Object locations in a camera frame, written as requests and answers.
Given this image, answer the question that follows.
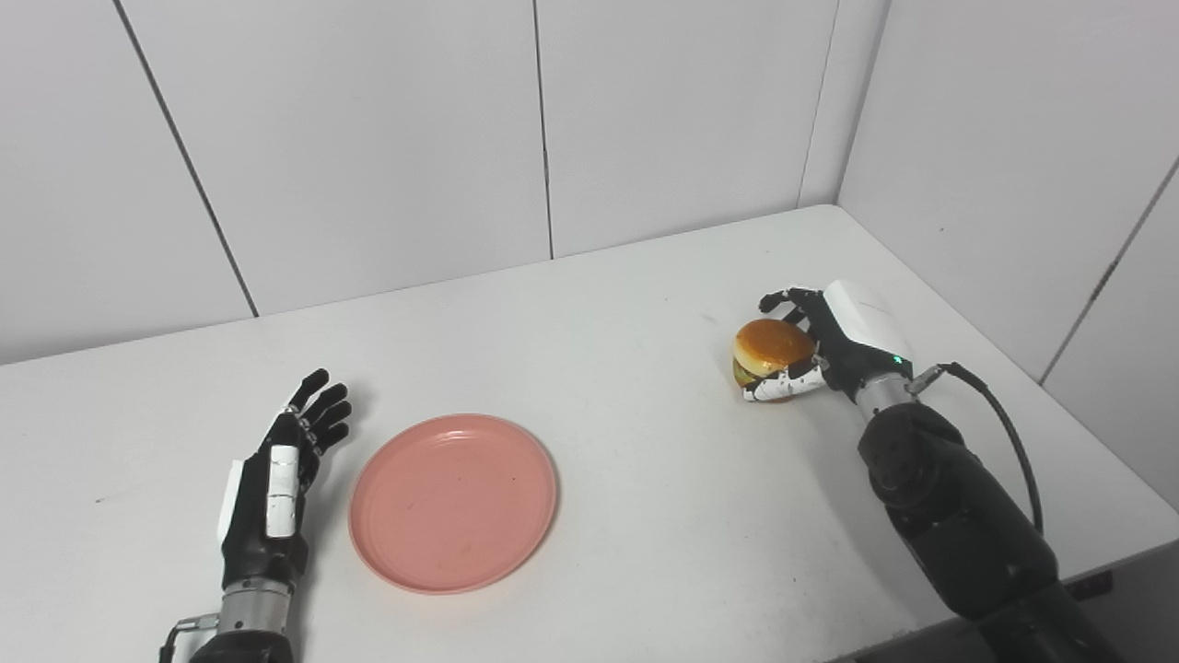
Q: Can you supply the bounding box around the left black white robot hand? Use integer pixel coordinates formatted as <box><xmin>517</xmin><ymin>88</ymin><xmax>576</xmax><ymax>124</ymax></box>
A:
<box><xmin>216</xmin><ymin>368</ymin><xmax>354</xmax><ymax>592</ymax></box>

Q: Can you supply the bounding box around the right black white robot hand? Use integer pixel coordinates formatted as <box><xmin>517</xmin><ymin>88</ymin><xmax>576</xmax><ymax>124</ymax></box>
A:
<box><xmin>741</xmin><ymin>280</ymin><xmax>916</xmax><ymax>404</ymax></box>

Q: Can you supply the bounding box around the toy hamburger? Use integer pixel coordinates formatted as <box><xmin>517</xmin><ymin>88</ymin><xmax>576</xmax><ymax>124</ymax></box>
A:
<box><xmin>731</xmin><ymin>319</ymin><xmax>819</xmax><ymax>404</ymax></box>

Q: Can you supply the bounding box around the pink round plate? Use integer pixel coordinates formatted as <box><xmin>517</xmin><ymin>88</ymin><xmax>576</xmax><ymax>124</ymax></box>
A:
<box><xmin>347</xmin><ymin>413</ymin><xmax>560</xmax><ymax>596</ymax></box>

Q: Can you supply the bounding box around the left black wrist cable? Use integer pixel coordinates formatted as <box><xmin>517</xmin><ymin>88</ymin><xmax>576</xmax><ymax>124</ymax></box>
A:
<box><xmin>158</xmin><ymin>614</ymin><xmax>222</xmax><ymax>663</ymax></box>

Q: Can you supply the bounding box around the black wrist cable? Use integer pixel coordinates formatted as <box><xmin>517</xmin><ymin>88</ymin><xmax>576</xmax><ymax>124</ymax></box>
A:
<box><xmin>158</xmin><ymin>614</ymin><xmax>222</xmax><ymax>663</ymax></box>
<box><xmin>906</xmin><ymin>361</ymin><xmax>1045</xmax><ymax>536</ymax></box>

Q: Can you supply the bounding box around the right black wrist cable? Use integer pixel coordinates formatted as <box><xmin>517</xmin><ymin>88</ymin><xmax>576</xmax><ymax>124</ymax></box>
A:
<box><xmin>906</xmin><ymin>361</ymin><xmax>1045</xmax><ymax>536</ymax></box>

